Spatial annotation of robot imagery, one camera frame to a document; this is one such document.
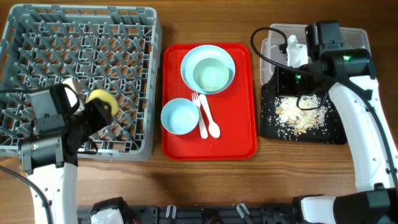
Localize clear plastic bin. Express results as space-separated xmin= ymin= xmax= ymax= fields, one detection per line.
xmin=260 ymin=24 xmax=371 ymax=85

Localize yellow plastic cup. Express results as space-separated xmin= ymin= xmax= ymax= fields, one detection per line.
xmin=86 ymin=89 xmax=119 ymax=116

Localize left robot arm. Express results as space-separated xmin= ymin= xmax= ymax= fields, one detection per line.
xmin=19 ymin=84 xmax=119 ymax=223

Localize light blue small bowl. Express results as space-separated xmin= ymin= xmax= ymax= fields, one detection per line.
xmin=160 ymin=98 xmax=199 ymax=135

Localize rice and peanut scraps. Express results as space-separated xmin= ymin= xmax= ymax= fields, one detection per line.
xmin=274 ymin=96 xmax=328 ymax=136

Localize grey plastic dishwasher rack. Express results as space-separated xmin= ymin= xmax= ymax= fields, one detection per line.
xmin=1 ymin=4 xmax=162 ymax=161

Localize white plastic fork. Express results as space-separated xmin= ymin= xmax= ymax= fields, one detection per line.
xmin=192 ymin=92 xmax=208 ymax=139

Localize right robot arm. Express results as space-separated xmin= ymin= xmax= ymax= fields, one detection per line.
xmin=289 ymin=21 xmax=397 ymax=223

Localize black plastic tray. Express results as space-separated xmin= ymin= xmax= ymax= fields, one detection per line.
xmin=260 ymin=77 xmax=347 ymax=145

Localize green bowl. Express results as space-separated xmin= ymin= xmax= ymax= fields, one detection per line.
xmin=193 ymin=58 xmax=229 ymax=93

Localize red plastic tray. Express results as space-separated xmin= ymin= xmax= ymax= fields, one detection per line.
xmin=162 ymin=43 xmax=258 ymax=161

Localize light blue plate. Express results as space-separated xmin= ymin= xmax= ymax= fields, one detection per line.
xmin=180 ymin=45 xmax=236 ymax=95

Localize white plastic spoon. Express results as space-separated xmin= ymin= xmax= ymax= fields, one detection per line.
xmin=199 ymin=94 xmax=221 ymax=138

